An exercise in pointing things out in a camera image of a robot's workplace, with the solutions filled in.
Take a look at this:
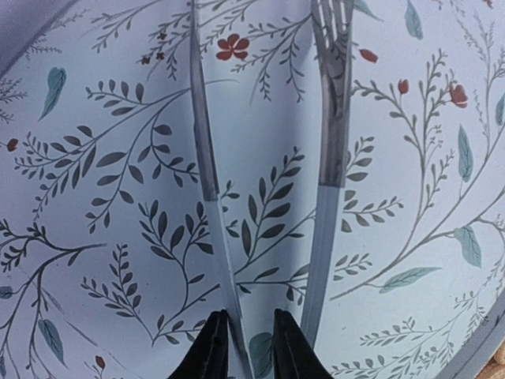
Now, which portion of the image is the floral patterned tablecloth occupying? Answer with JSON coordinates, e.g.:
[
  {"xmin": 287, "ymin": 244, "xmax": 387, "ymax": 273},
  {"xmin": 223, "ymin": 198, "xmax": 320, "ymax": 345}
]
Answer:
[{"xmin": 1, "ymin": 1, "xmax": 504, "ymax": 378}]

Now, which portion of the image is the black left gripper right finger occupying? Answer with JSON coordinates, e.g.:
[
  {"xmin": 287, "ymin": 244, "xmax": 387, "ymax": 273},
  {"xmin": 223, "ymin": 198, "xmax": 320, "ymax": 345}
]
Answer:
[{"xmin": 272, "ymin": 309, "xmax": 332, "ymax": 379}]

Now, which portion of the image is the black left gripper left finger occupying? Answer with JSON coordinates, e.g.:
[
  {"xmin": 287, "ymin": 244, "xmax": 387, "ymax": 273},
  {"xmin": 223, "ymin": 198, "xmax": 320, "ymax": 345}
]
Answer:
[{"xmin": 168, "ymin": 310, "xmax": 229, "ymax": 379}]

